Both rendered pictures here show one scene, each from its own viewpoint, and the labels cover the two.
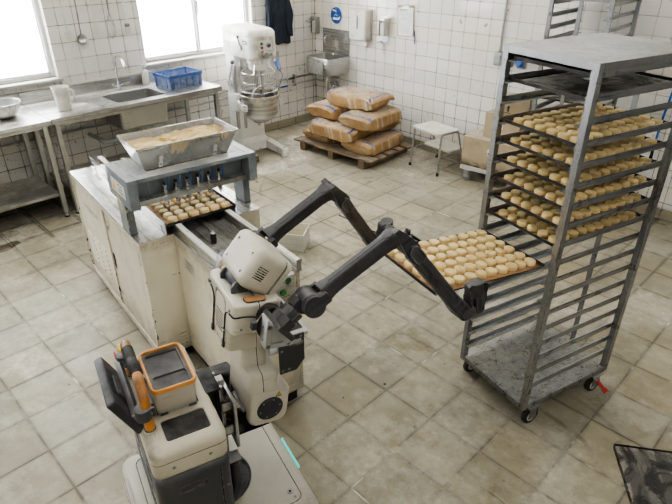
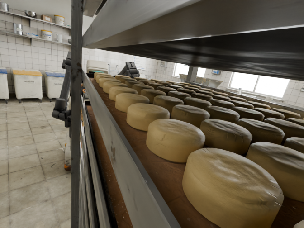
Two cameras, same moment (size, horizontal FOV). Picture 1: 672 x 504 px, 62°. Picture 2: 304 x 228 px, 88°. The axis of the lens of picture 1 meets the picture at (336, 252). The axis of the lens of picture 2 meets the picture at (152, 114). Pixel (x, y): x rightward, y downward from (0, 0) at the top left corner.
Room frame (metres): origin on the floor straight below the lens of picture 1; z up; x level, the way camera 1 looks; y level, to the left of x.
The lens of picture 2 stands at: (2.35, -1.44, 1.38)
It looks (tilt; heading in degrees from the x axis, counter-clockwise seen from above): 17 degrees down; 91
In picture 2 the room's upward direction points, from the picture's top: 9 degrees clockwise
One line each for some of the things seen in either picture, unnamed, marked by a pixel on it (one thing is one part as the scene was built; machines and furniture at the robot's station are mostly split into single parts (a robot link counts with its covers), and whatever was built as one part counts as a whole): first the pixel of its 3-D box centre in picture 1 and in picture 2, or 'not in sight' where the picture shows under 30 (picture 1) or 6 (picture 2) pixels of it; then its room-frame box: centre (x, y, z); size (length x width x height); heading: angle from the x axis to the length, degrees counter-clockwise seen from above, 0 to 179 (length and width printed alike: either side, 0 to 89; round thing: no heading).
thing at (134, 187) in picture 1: (186, 186); not in sight; (2.86, 0.83, 1.01); 0.72 x 0.33 x 0.34; 127
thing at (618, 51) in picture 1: (560, 236); not in sight; (2.43, -1.10, 0.93); 0.64 x 0.51 x 1.78; 119
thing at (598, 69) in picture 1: (554, 265); (75, 167); (2.08, -0.95, 0.97); 0.03 x 0.03 x 1.70; 29
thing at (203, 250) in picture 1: (156, 209); not in sight; (2.86, 1.01, 0.87); 2.01 x 0.03 x 0.07; 37
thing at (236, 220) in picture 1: (204, 196); not in sight; (3.04, 0.78, 0.87); 2.01 x 0.03 x 0.07; 37
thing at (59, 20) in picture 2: not in sight; (59, 21); (-0.55, 3.10, 2.09); 0.25 x 0.24 x 0.21; 135
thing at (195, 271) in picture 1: (239, 312); not in sight; (2.46, 0.52, 0.45); 0.70 x 0.34 x 0.90; 37
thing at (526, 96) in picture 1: (555, 91); not in sight; (2.60, -1.01, 1.59); 0.64 x 0.03 x 0.03; 119
